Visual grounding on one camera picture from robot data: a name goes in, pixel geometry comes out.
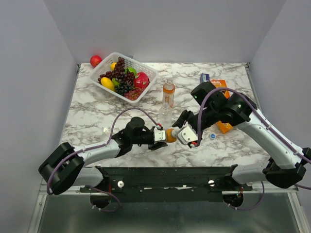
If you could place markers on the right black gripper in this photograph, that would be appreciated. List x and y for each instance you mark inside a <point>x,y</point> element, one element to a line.
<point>186,115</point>

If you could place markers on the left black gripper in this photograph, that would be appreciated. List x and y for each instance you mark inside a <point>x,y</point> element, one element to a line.
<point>154,147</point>

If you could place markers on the small orange juice bottle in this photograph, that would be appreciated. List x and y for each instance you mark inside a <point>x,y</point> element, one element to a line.
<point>170,135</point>

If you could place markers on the clear plastic bottle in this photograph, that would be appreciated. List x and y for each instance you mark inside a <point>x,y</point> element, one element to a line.
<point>165,113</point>

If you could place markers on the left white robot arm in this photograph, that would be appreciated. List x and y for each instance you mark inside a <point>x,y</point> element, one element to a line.
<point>61,169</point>

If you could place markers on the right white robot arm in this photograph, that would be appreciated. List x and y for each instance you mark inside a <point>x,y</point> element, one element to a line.
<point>286,164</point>

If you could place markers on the tall orange drink bottle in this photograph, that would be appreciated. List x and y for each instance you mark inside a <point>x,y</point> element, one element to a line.
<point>168,92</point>

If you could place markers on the orange snack bag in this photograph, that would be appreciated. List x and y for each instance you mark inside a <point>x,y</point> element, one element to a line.
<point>224,127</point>

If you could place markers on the blue toothpaste box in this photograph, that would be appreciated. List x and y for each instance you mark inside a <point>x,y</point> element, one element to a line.
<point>204,77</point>

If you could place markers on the orange razor package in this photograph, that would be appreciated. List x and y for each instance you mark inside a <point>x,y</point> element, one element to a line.
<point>221,84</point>

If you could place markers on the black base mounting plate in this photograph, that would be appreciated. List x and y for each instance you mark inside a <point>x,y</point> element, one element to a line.
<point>168,184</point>

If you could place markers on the pink dragon fruit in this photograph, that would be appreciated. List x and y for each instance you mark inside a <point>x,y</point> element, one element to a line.
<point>141,80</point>

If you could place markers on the black grape bunch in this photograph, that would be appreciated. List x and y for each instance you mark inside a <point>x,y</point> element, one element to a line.
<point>123,88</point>

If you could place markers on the green apple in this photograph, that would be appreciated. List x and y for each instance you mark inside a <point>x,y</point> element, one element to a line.
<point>131,70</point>

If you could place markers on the dark purple grape bunch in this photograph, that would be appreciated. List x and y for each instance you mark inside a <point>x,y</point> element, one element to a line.
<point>118,74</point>

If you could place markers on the yellow lemon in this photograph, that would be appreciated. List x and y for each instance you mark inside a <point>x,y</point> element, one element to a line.
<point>113,65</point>

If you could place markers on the red apple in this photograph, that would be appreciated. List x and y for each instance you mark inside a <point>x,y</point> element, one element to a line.
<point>95,60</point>

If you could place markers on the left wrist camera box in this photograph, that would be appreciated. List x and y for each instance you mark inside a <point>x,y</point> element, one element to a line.
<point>159,135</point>

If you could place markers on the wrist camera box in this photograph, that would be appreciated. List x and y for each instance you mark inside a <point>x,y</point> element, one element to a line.
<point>187,136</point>
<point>159,135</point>

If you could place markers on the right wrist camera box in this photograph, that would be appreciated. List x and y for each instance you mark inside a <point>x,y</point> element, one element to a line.
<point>187,136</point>

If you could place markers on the aluminium frame rail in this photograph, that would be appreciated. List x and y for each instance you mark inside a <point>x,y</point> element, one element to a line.
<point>255,188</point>

